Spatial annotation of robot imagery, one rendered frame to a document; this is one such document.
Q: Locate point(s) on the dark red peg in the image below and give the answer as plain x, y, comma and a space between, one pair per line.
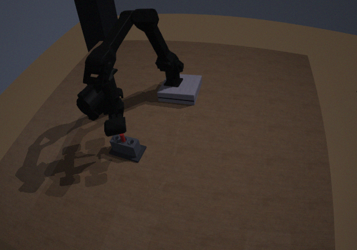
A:
122, 137

